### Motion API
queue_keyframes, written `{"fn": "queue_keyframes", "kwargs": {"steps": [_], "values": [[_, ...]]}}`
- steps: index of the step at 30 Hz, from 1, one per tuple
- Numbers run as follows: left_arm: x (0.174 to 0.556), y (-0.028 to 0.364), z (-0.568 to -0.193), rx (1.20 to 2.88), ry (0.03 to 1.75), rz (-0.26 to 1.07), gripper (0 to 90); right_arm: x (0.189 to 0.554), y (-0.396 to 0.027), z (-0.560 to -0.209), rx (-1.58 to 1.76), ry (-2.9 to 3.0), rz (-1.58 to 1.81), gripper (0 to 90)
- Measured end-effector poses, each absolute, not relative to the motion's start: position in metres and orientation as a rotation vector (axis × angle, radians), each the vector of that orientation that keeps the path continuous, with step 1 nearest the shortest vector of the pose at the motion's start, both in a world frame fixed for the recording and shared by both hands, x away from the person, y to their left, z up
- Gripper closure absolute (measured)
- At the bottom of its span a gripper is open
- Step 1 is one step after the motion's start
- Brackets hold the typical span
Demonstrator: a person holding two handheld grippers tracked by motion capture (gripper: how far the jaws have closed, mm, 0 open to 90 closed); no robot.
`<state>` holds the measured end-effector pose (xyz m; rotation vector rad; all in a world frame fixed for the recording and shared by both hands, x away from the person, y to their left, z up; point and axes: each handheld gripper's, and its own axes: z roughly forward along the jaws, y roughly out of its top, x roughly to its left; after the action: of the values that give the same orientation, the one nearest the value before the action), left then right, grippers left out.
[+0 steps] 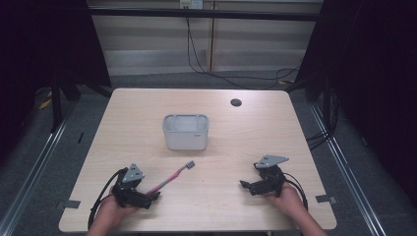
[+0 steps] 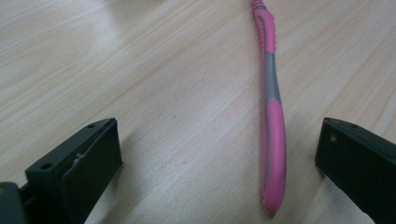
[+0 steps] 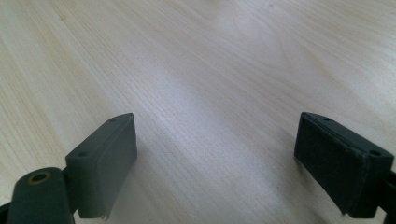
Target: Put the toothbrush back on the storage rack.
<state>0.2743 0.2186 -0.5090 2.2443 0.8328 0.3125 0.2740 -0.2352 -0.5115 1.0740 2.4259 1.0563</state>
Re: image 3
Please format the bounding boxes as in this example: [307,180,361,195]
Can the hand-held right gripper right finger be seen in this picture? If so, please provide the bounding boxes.
[293,111,395,219]

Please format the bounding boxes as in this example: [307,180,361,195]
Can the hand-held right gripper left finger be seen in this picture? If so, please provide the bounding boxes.
[64,112,138,220]

